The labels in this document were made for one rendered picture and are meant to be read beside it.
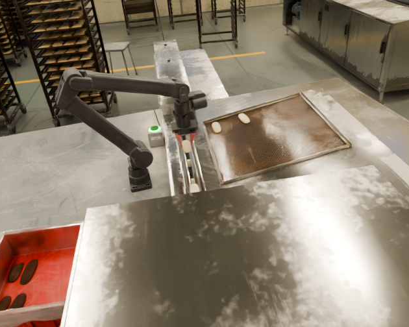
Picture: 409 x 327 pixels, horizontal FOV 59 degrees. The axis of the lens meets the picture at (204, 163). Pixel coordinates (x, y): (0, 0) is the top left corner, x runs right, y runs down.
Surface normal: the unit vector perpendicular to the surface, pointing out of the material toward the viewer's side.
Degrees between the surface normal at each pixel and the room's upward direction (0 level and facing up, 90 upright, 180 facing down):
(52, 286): 0
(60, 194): 0
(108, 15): 90
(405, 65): 90
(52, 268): 0
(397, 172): 10
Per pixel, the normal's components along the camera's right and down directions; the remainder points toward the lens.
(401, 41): 0.14, 0.54
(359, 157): -0.25, -0.79
